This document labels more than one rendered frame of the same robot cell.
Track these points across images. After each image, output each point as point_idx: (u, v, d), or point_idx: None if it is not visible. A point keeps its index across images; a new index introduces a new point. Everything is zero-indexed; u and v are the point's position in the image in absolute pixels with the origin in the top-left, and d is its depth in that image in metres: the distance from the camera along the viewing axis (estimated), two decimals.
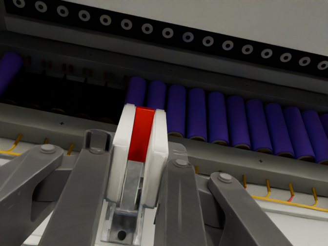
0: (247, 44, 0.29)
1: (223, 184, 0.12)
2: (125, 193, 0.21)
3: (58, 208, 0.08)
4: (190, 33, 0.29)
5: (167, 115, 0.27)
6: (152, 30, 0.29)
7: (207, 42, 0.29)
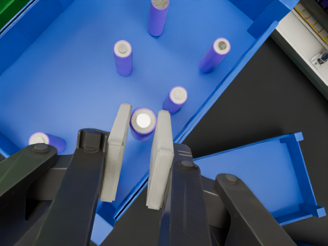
0: None
1: (229, 185, 0.12)
2: None
3: (53, 208, 0.08)
4: None
5: None
6: None
7: None
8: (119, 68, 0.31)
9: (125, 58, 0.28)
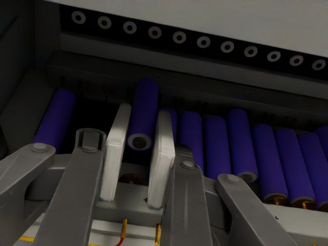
0: None
1: (230, 186, 0.12)
2: None
3: (51, 208, 0.08)
4: (277, 51, 0.25)
5: (261, 167, 0.22)
6: (232, 49, 0.25)
7: (296, 61, 0.25)
8: None
9: None
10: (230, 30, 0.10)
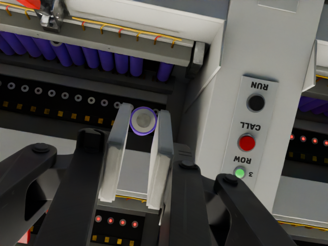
0: (11, 89, 0.45)
1: (229, 185, 0.12)
2: (46, 25, 0.30)
3: (53, 208, 0.08)
4: (50, 95, 0.46)
5: (48, 44, 0.38)
6: (75, 96, 0.46)
7: (38, 90, 0.46)
8: (130, 65, 0.40)
9: (134, 58, 0.37)
10: None
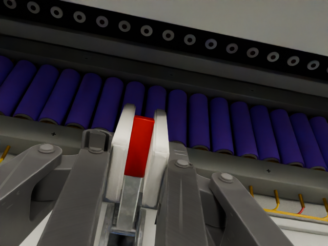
0: (253, 47, 0.28)
1: (224, 184, 0.12)
2: (122, 210, 0.19)
3: (57, 208, 0.08)
4: (192, 35, 0.27)
5: (168, 123, 0.26)
6: (151, 33, 0.27)
7: (210, 45, 0.28)
8: (47, 90, 0.25)
9: (25, 112, 0.23)
10: None
